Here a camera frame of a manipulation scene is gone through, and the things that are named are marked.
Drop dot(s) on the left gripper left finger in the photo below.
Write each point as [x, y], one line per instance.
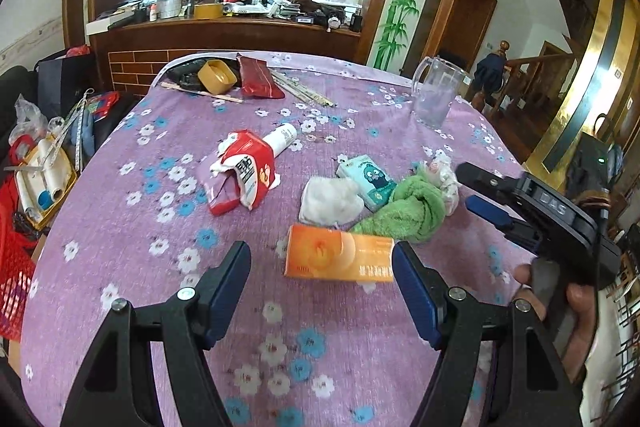
[115, 383]

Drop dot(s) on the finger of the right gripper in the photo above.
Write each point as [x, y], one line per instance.
[488, 184]
[492, 214]

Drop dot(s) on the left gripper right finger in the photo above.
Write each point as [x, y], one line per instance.
[527, 385]

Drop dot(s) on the green towel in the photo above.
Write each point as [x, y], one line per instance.
[413, 213]

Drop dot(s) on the teal cartoon tissue pack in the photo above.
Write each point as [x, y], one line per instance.
[374, 185]

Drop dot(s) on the white floral crumpled tissue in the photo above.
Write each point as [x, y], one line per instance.
[438, 171]

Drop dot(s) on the red plastic basket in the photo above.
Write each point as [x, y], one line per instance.
[16, 265]

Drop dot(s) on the orange carton box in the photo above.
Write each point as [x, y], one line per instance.
[331, 255]

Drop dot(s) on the wrapped chopsticks bundle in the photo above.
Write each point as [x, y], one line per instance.
[299, 90]

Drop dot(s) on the white plastic bottle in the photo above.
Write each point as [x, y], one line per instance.
[280, 138]

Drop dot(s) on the yellow tray with rolls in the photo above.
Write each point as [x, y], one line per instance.
[43, 181]

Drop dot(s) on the red white snack bag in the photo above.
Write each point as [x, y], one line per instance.
[241, 173]

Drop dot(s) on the dark red packet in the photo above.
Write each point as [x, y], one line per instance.
[257, 80]

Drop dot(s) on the yellow tape roll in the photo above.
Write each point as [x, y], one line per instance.
[217, 77]

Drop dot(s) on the wooden chopstick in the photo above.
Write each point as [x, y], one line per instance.
[222, 97]

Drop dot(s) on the black bag on table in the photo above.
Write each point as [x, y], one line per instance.
[186, 74]

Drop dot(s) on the black leather sofa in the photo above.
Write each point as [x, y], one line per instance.
[31, 98]

